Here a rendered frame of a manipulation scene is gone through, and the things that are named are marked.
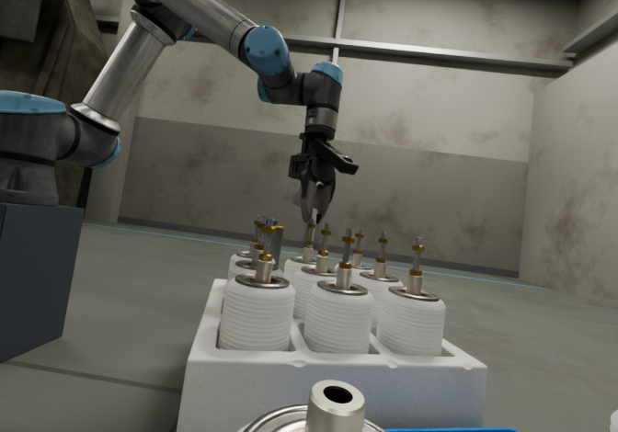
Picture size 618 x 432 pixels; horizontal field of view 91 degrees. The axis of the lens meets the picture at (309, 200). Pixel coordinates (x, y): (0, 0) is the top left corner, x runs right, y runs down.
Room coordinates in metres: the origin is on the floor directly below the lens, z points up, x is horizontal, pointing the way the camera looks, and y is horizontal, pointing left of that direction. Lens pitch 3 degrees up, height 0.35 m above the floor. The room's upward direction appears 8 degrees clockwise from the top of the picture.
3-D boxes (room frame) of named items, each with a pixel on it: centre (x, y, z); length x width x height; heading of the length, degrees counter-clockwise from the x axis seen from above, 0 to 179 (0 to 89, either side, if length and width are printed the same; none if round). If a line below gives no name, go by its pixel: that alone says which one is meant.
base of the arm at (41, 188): (0.64, 0.62, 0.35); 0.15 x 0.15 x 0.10
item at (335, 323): (0.45, -0.07, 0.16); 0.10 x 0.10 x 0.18
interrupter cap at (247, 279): (0.43, 0.05, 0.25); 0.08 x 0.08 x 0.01
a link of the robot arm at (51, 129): (0.65, 0.62, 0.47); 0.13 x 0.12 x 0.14; 173
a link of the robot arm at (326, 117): (0.69, 0.00, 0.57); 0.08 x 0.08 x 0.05
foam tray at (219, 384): (0.57, -0.04, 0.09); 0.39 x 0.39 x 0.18; 13
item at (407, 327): (0.48, -0.18, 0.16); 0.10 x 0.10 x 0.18
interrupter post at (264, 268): (0.43, 0.05, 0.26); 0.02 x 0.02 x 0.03
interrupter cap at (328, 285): (0.45, -0.07, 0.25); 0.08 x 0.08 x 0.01
